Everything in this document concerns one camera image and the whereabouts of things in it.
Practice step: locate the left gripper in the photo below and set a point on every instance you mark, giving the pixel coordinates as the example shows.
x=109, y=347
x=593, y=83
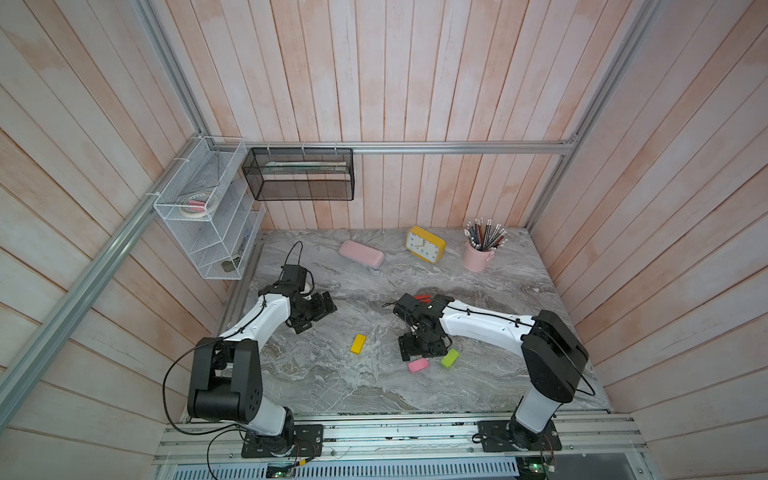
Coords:
x=320, y=311

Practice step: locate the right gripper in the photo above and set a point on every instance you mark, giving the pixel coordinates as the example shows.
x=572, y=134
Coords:
x=406, y=348

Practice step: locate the pink block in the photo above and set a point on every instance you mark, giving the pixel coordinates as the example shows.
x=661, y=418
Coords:
x=417, y=365

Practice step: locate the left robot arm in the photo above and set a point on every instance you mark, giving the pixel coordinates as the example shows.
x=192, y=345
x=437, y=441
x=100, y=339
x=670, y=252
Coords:
x=226, y=380

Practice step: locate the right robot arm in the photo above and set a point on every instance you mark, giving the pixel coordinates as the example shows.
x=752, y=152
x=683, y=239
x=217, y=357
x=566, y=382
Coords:
x=554, y=357

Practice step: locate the green block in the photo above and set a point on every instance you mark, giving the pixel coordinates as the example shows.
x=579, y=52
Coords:
x=450, y=358

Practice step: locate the yellow block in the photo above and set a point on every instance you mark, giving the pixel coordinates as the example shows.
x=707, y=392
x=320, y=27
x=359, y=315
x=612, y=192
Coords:
x=358, y=344

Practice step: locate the pink pencil case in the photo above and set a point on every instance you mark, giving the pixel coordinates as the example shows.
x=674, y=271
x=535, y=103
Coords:
x=362, y=254

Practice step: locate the pink pencil cup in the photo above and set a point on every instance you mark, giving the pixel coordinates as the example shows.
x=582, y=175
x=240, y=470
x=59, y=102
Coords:
x=476, y=260

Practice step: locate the yellow alarm clock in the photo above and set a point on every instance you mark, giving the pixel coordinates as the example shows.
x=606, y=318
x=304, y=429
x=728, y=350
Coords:
x=425, y=245

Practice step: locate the tape roll on shelf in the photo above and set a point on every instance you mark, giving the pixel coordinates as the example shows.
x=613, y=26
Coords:
x=198, y=205

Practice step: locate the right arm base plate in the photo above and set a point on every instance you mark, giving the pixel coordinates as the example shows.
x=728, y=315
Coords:
x=508, y=436

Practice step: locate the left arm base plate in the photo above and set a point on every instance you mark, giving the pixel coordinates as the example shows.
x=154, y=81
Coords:
x=303, y=442

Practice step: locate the black mesh wall basket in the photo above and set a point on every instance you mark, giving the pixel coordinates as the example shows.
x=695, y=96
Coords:
x=300, y=174

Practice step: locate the white wire shelf rack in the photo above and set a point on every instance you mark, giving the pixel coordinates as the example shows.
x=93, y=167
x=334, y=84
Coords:
x=218, y=246

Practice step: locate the aluminium front rail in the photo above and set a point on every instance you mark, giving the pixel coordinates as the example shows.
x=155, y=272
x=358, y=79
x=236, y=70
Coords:
x=409, y=436

